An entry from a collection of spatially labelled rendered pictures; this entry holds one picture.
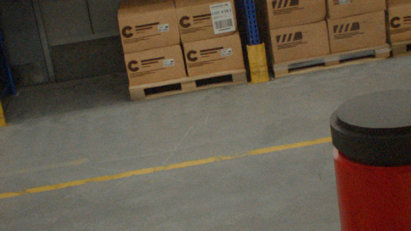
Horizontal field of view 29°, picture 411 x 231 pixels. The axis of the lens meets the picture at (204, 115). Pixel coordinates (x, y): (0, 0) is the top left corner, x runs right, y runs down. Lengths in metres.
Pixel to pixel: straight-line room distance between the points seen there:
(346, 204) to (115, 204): 5.60
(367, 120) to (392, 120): 0.01
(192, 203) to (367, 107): 5.38
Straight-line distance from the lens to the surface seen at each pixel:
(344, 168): 0.32
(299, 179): 5.81
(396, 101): 0.34
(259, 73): 8.04
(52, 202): 6.19
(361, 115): 0.32
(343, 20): 8.16
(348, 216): 0.33
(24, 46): 9.38
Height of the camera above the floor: 2.46
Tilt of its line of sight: 19 degrees down
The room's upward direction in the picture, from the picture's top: 9 degrees counter-clockwise
